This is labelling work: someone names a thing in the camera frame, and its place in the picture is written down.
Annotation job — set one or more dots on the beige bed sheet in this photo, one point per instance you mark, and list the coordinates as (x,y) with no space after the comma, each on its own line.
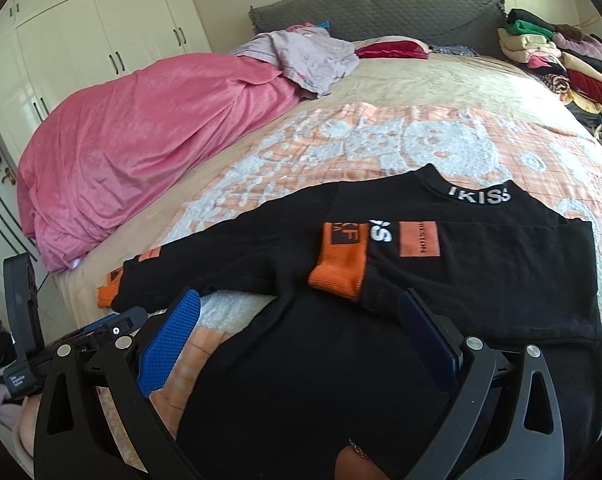
(431,80)

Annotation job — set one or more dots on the white wardrobe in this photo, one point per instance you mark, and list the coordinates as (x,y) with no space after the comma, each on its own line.
(96,25)

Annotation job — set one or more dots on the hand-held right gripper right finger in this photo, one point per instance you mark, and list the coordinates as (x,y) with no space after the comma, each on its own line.
(433,347)

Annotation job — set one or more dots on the black sweater with orange patches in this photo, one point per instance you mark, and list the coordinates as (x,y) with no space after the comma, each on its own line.
(331,370)

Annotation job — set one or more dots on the pile of folded clothes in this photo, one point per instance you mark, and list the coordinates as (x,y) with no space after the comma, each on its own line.
(571,60)

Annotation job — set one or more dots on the orange and white fleecy blanket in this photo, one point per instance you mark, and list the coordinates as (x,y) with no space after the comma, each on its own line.
(431,145)

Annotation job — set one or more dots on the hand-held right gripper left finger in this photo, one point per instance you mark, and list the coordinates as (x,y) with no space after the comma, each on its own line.
(171,342)

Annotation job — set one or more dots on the red folded garment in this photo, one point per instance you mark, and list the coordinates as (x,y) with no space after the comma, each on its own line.
(393,49)

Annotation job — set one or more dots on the grey quilted headboard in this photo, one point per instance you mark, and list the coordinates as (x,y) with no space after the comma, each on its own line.
(381,10)

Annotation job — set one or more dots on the dark patterned pillow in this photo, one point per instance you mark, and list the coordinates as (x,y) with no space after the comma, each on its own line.
(453,50)

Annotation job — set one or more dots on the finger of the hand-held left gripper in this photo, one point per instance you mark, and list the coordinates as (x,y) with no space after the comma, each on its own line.
(115,324)

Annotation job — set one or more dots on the pink duvet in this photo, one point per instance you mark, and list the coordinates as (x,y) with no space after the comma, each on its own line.
(131,150)

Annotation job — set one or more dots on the lilac crumpled garment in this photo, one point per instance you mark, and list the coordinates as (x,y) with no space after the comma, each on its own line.
(311,55)

